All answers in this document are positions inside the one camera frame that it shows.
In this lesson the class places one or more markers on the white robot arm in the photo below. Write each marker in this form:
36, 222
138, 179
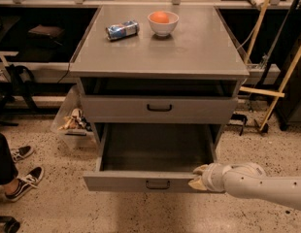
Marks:
248, 181

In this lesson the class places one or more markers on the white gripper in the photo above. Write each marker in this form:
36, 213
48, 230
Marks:
210, 178

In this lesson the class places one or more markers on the orange fruit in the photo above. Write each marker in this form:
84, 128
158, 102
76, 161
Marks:
159, 17

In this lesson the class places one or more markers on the clear plastic storage bin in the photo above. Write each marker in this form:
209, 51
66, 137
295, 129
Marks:
70, 124

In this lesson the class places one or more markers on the dark box on shelf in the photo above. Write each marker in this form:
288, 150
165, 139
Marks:
45, 32

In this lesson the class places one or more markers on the grey top drawer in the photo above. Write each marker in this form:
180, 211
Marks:
158, 109

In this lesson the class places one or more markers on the grey drawer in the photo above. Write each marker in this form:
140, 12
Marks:
142, 157
158, 109

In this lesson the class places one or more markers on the black white sneaker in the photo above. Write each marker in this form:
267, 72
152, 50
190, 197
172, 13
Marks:
18, 187
21, 153

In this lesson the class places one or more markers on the person leg dark trousers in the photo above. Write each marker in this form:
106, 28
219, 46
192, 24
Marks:
8, 170

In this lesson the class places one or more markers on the crushed blue soda can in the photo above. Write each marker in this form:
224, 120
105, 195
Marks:
122, 30

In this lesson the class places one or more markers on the wooden easel frame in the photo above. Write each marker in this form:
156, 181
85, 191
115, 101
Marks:
262, 42

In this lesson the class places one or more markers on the black white sneaker near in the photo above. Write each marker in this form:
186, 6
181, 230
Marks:
18, 187

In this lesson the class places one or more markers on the black white sneaker far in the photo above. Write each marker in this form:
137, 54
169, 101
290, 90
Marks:
21, 153

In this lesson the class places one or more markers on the black clamp on floor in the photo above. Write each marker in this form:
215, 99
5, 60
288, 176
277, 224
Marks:
239, 120

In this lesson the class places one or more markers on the white ceramic bowl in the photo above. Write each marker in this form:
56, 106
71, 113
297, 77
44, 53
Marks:
164, 29

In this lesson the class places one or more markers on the grey drawer cabinet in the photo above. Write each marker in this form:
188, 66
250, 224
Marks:
198, 59

